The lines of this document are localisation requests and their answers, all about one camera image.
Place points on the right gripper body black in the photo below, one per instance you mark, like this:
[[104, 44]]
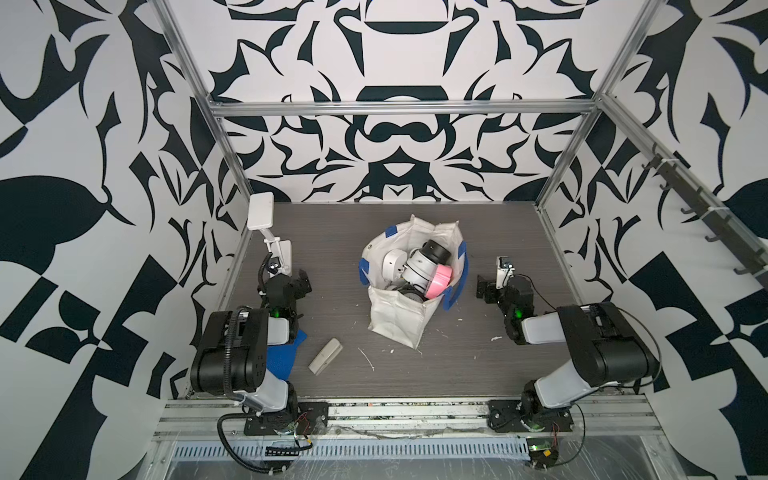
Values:
[[491, 289]]

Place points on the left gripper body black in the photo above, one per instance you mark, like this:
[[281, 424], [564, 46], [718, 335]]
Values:
[[297, 283]]

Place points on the pink alarm clock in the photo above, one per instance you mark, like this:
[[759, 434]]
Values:
[[439, 281]]

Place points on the white canvas bag blue handles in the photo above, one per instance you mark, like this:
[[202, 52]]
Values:
[[398, 311]]

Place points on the black alarm clock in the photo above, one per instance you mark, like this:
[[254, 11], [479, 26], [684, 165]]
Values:
[[435, 252]]

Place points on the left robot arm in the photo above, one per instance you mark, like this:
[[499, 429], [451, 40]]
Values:
[[246, 355]]

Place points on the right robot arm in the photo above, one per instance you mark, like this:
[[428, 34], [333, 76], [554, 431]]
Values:
[[604, 351]]

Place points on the white alarm clock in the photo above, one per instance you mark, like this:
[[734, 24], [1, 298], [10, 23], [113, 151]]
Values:
[[418, 270]]

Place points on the blue cloth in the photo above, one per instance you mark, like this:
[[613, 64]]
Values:
[[281, 358]]

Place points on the beige rectangular block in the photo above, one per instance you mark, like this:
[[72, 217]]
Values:
[[325, 356]]

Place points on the small green circuit board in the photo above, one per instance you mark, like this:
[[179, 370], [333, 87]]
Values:
[[542, 455]]

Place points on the black hook rack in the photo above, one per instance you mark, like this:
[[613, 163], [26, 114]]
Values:
[[702, 204]]

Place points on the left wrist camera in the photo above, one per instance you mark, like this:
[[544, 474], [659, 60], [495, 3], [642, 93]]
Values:
[[280, 261]]

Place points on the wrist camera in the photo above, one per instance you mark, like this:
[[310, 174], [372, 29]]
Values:
[[504, 271], [280, 261]]

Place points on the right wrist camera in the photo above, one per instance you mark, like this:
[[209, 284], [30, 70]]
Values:
[[504, 271]]

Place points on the white box on bracket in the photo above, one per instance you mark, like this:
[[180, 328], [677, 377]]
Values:
[[260, 211]]

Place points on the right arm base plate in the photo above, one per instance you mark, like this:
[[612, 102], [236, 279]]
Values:
[[526, 416]]

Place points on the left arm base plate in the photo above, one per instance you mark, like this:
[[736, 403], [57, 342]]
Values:
[[302, 418]]

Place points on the white slotted cable duct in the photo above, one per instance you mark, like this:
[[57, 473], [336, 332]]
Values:
[[510, 448]]

